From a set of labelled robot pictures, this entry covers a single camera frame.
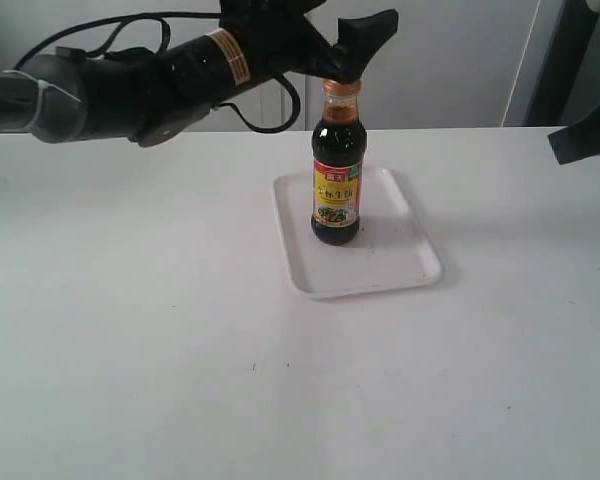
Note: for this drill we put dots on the dark soy sauce bottle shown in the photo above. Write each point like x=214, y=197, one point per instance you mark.
x=339, y=143

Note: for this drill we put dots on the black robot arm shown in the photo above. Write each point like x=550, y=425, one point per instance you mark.
x=60, y=94

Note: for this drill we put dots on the white plastic tray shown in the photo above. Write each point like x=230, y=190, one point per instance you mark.
x=390, y=252

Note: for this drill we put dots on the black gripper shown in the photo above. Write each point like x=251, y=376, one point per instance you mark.
x=275, y=37

